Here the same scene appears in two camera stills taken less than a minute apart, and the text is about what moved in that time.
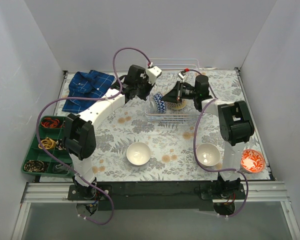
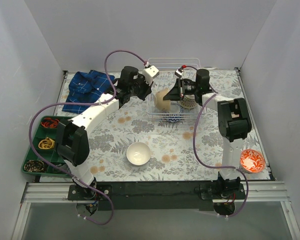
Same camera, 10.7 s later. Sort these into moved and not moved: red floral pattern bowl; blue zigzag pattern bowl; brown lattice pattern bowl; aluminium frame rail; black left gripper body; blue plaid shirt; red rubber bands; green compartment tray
Moved: brown lattice pattern bowl; blue zigzag pattern bowl
Not moved: black left gripper body; green compartment tray; blue plaid shirt; red floral pattern bowl; aluminium frame rail; red rubber bands
